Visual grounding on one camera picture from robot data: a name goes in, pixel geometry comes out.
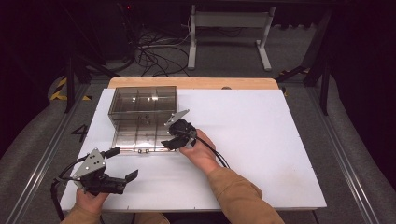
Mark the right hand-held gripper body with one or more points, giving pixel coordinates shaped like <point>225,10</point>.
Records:
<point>182,130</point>

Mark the yellow black floor tape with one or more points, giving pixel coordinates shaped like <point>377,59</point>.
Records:
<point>59,90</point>

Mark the aluminium rail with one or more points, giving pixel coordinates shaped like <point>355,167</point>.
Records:
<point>342,155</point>
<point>46,158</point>

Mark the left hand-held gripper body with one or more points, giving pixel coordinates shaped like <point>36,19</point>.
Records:
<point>93,175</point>

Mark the grey metal stand frame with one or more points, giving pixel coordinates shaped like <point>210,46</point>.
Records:
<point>230,19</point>

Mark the black metal stand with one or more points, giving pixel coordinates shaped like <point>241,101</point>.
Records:
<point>70,84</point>
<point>323,74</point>

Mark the person's right hand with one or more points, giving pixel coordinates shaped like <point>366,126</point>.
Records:
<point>199,154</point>

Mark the smoky transparent drawer box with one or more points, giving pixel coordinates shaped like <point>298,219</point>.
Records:
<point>143,101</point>

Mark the person's left leg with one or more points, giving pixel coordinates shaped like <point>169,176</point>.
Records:
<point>152,218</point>

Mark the white board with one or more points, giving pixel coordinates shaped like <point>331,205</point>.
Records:
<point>249,146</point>

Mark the wooden table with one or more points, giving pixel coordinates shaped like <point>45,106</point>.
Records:
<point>193,83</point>

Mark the person's left hand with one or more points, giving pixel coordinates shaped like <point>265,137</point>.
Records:
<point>91,202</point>

